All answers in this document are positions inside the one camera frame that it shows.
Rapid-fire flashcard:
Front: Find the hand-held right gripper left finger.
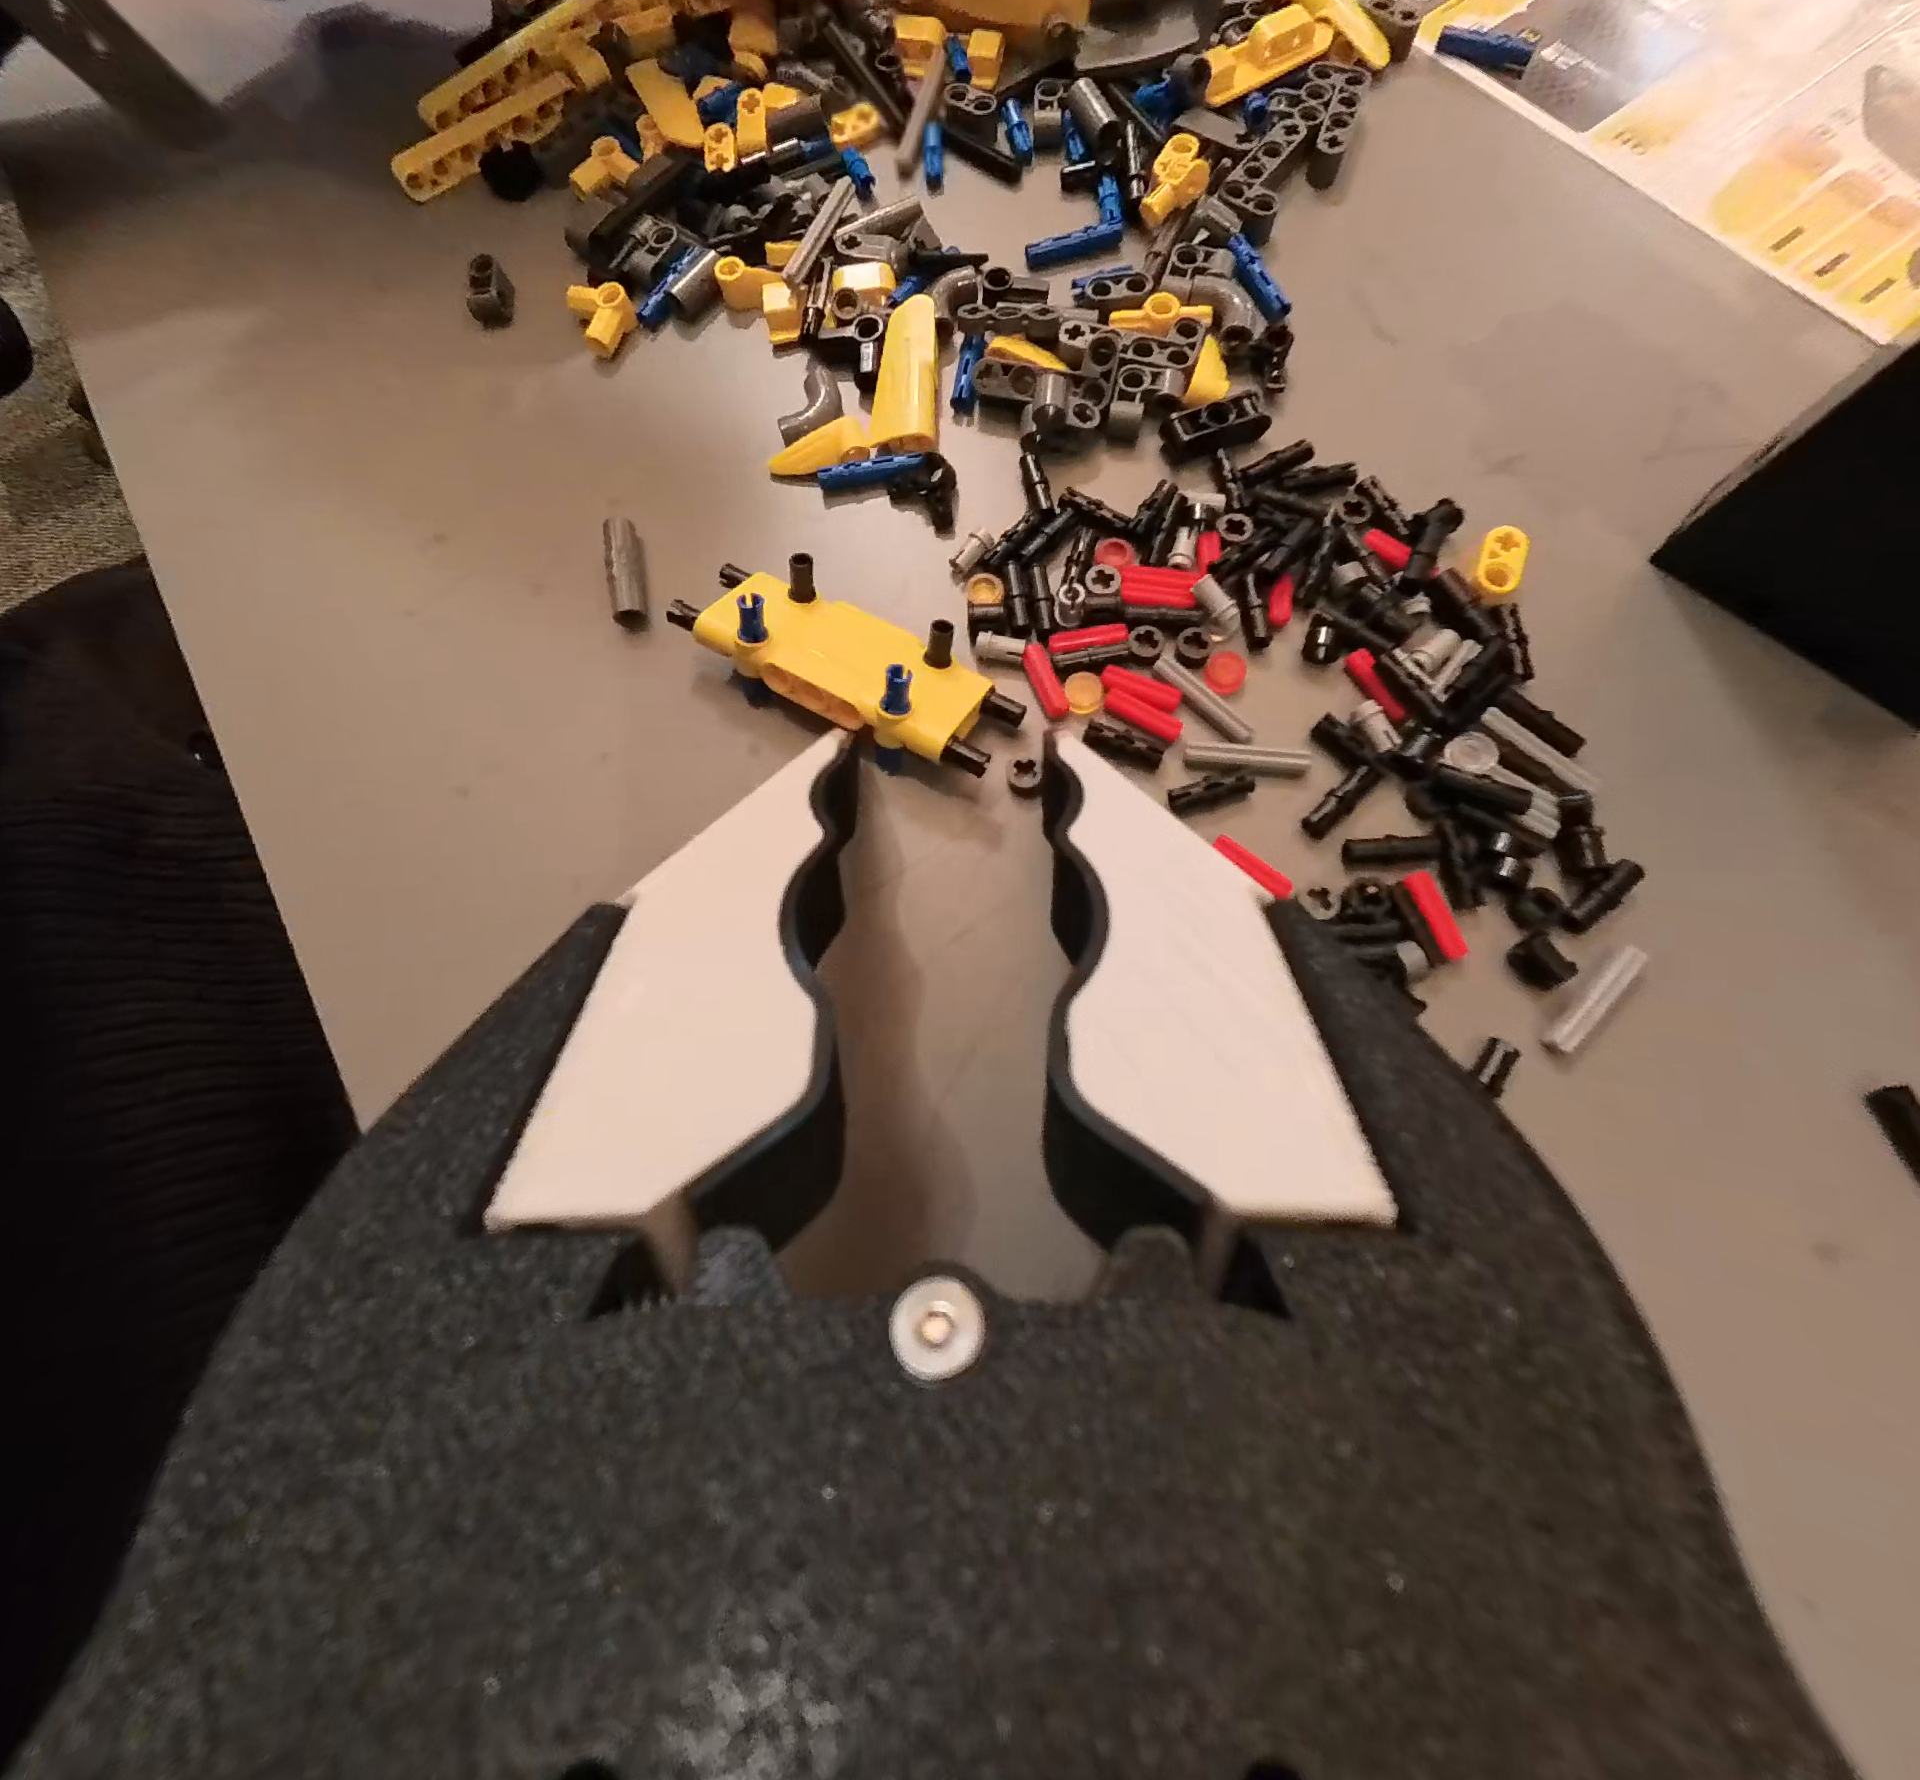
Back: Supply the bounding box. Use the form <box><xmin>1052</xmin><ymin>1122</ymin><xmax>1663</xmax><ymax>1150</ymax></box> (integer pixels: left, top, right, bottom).
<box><xmin>481</xmin><ymin>735</ymin><xmax>864</xmax><ymax>1292</ymax></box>

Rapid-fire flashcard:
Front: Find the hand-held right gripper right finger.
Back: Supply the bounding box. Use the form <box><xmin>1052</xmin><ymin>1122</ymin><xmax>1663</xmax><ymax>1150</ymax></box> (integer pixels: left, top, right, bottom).
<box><xmin>1042</xmin><ymin>730</ymin><xmax>1400</xmax><ymax>1233</ymax></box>

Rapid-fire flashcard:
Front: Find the pile of black red pins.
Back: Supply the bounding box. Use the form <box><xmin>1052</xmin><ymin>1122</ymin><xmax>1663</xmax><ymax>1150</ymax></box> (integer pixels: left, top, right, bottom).
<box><xmin>951</xmin><ymin>437</ymin><xmax>1652</xmax><ymax>1104</ymax></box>

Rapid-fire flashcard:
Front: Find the pile of yellow grey bricks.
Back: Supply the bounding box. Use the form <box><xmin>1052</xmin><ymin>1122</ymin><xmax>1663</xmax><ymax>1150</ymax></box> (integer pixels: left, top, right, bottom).
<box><xmin>389</xmin><ymin>0</ymin><xmax>1481</xmax><ymax>493</ymax></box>

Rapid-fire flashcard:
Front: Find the yellow brick assembly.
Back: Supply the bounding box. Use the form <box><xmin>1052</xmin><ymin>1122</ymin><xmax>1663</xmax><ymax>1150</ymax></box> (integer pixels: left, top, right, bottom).
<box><xmin>667</xmin><ymin>554</ymin><xmax>1031</xmax><ymax>782</ymax></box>

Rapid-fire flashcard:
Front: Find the black block with yellow beams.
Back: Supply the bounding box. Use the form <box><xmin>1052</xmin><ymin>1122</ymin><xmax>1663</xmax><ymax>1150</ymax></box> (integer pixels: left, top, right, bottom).
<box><xmin>1647</xmin><ymin>345</ymin><xmax>1920</xmax><ymax>728</ymax></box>

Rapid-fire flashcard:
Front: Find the light grey axle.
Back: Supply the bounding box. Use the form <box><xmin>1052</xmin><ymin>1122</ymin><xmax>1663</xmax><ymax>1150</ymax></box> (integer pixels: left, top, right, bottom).
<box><xmin>1540</xmin><ymin>941</ymin><xmax>1649</xmax><ymax>1058</ymax></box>

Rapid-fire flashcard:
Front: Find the yellow wedge brick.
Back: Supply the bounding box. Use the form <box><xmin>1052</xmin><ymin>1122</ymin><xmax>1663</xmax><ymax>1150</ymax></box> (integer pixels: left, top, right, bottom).
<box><xmin>766</xmin><ymin>413</ymin><xmax>874</xmax><ymax>477</ymax></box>

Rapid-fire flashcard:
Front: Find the black two-hole connector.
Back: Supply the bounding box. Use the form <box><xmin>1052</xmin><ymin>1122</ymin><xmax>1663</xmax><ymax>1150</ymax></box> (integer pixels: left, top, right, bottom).
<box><xmin>1161</xmin><ymin>392</ymin><xmax>1275</xmax><ymax>456</ymax></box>

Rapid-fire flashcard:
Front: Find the yellow sticker sheet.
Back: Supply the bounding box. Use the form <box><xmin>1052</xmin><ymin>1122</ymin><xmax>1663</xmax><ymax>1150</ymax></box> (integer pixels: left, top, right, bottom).
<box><xmin>1376</xmin><ymin>0</ymin><xmax>1920</xmax><ymax>346</ymax></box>

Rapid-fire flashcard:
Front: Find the grey watch strap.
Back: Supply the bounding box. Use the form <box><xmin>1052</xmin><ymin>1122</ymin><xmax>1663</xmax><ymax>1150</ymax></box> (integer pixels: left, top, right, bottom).
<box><xmin>0</xmin><ymin>0</ymin><xmax>229</xmax><ymax>150</ymax></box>

